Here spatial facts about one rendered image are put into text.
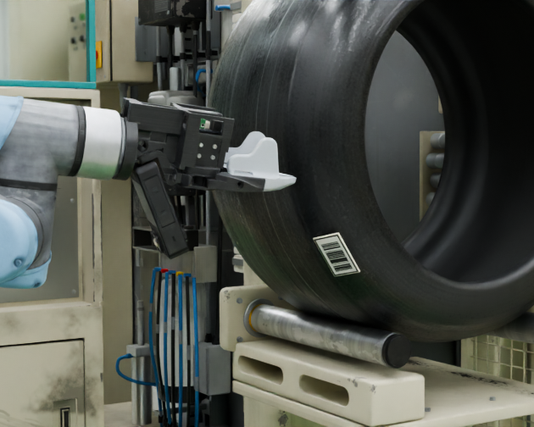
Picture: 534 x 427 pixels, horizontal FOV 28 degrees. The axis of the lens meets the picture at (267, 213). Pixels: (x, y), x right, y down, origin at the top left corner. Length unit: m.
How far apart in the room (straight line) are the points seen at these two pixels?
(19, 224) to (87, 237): 0.92
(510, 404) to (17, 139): 0.80
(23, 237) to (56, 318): 0.89
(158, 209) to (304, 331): 0.44
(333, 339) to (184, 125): 0.45
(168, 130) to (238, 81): 0.30
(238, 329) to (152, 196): 0.54
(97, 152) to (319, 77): 0.34
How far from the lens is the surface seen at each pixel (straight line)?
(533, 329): 1.57
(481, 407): 1.52
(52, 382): 1.85
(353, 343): 1.43
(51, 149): 1.10
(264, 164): 1.18
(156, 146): 1.15
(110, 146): 1.11
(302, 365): 1.50
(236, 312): 1.65
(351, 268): 1.33
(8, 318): 1.81
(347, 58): 1.32
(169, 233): 1.17
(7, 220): 0.95
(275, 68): 1.35
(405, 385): 1.40
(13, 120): 1.09
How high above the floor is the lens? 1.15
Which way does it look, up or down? 3 degrees down
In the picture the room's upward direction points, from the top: straight up
